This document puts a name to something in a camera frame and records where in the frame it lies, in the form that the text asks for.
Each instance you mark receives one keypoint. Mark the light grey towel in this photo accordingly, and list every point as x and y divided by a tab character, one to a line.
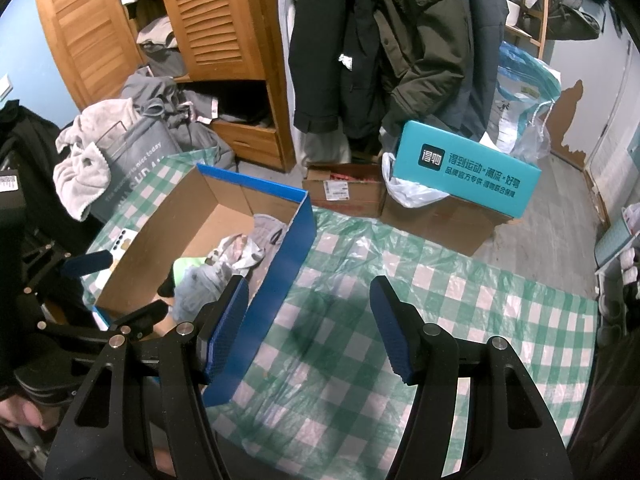
80	180

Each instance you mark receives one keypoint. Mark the teal printed box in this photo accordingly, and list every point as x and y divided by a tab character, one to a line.
500	195

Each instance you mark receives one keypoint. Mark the blue translucent plastic bag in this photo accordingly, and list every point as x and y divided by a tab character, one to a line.
520	85

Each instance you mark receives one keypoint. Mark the wooden drawer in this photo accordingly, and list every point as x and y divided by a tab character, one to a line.
245	140

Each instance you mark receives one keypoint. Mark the long grey sock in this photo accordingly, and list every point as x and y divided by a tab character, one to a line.
265	227

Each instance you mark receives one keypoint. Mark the white smartphone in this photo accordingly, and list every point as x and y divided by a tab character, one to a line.
125	240

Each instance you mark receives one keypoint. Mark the light green plastic bag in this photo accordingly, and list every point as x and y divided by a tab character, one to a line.
187	265

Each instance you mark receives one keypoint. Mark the wooden ladder rack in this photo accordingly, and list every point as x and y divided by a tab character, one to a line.
542	10

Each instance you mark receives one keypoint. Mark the white wall socket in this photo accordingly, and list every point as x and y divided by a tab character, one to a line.
5	87

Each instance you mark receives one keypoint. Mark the rows of shoes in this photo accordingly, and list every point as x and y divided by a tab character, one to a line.
630	260

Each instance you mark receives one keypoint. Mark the grey clothes on wardrobe shelf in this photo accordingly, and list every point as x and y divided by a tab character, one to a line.
160	55

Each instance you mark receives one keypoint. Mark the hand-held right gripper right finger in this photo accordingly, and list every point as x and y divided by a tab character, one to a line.
395	335

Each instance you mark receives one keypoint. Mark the black sock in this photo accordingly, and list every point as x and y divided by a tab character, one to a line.
165	287

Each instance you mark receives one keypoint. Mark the clear plastic bag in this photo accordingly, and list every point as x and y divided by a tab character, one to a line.
532	140

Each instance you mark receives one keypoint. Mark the person's left hand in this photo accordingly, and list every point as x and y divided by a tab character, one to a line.
22	412

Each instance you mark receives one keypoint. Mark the grey hoodie pile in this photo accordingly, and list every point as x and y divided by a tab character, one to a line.
200	135

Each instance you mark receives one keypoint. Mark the white plastic bag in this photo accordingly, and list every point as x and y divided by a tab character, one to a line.
407	190

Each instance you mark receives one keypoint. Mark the wooden louvered door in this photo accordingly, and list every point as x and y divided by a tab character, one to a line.
85	35
210	20

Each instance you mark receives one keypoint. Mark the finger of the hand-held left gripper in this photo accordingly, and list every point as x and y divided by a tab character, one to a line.
142	320
87	264

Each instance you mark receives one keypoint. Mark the shoe rack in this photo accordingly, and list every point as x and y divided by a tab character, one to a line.
615	245

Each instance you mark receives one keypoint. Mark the white door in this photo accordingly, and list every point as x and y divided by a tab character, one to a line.
615	110

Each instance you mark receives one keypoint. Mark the large brown cardboard box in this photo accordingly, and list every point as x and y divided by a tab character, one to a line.
450	225

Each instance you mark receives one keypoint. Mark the black jacket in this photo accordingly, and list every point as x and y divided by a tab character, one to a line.
30	150

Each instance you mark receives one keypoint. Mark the grey printed tote bag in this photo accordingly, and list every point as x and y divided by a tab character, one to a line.
135	170

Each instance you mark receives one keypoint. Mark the small brown cardboard box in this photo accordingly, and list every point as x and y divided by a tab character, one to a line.
360	200

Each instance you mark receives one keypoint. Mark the dark navy coat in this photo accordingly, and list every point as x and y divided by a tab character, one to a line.
482	60

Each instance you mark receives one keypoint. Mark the green checkered tablecloth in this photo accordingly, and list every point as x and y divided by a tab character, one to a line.
350	320

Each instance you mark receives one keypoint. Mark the white printed cloth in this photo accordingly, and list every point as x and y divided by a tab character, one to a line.
240	250

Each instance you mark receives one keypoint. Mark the blue grey cloth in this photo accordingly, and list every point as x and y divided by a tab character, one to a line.
205	282

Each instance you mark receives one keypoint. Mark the olive green jacket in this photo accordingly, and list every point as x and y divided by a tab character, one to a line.
425	45

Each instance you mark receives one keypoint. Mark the cardboard box with blue rim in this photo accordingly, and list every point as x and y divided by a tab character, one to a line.
280	280

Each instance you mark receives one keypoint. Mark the wooden wardrobe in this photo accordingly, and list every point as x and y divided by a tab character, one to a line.
277	110

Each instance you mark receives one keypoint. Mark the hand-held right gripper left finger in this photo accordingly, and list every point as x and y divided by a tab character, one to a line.
225	335

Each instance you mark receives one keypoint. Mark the white tissue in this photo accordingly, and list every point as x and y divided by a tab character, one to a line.
345	61

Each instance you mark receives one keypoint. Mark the black coat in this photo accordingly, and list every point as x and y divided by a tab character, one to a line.
325	60

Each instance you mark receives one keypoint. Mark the grey hanging bag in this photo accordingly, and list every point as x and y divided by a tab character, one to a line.
570	15

